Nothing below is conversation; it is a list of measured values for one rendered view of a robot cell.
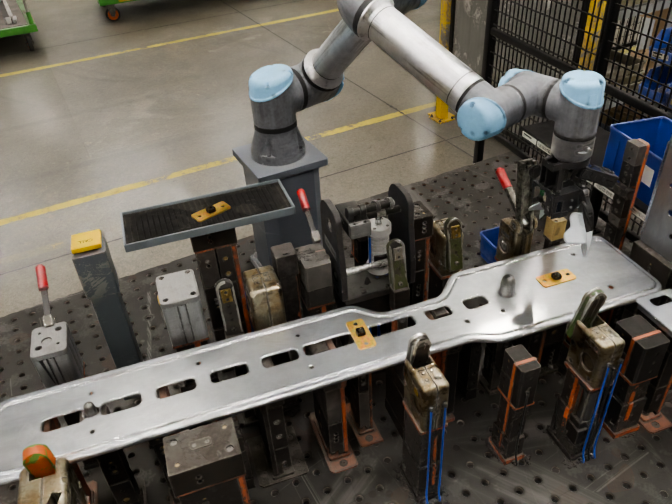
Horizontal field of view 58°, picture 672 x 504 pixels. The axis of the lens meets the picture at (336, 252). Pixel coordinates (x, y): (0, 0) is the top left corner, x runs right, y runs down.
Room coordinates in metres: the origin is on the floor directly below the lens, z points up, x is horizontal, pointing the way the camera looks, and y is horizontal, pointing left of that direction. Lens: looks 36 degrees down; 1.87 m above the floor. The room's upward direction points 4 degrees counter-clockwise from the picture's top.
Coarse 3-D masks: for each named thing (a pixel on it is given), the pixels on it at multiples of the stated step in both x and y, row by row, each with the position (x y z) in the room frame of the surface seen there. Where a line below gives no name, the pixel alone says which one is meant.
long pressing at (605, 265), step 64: (576, 256) 1.11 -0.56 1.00; (320, 320) 0.95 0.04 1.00; (384, 320) 0.94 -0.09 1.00; (448, 320) 0.93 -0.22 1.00; (512, 320) 0.91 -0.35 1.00; (64, 384) 0.81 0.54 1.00; (128, 384) 0.80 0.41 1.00; (256, 384) 0.78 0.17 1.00; (320, 384) 0.78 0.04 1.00; (0, 448) 0.67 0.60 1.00; (64, 448) 0.67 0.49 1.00
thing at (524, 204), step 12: (528, 168) 1.18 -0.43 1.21; (540, 168) 1.16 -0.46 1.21; (528, 180) 1.19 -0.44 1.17; (516, 192) 1.19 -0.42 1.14; (528, 192) 1.18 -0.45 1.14; (516, 204) 1.18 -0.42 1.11; (528, 204) 1.18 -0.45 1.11; (516, 216) 1.17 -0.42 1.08; (528, 216) 1.18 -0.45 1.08; (528, 228) 1.17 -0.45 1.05
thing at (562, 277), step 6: (558, 270) 1.06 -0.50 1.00; (564, 270) 1.06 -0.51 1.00; (540, 276) 1.05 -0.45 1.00; (546, 276) 1.04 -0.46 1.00; (552, 276) 1.04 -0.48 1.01; (558, 276) 1.03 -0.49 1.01; (564, 276) 1.04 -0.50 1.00; (570, 276) 1.04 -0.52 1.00; (540, 282) 1.03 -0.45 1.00; (546, 282) 1.02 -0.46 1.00; (552, 282) 1.02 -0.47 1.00; (558, 282) 1.02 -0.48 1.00; (564, 282) 1.02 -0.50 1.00
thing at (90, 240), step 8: (88, 232) 1.10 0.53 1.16; (96, 232) 1.10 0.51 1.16; (72, 240) 1.07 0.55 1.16; (80, 240) 1.07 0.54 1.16; (88, 240) 1.07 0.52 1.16; (96, 240) 1.07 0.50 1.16; (72, 248) 1.04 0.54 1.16; (80, 248) 1.04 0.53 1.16; (88, 248) 1.05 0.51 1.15; (96, 248) 1.05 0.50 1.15
